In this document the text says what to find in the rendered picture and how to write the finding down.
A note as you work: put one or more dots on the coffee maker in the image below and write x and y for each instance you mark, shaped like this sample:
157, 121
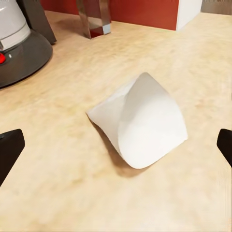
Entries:
25, 39

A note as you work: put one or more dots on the paper coffee filter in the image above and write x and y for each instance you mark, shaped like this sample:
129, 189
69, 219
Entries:
142, 121

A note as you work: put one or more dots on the countertop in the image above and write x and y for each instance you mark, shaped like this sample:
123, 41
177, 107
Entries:
70, 178

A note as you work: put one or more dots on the water glass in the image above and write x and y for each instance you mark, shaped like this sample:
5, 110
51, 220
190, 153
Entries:
95, 17

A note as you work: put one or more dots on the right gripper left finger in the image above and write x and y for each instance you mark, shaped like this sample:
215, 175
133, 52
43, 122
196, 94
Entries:
11, 145

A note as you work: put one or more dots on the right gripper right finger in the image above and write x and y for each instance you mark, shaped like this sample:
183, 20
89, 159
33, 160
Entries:
224, 143

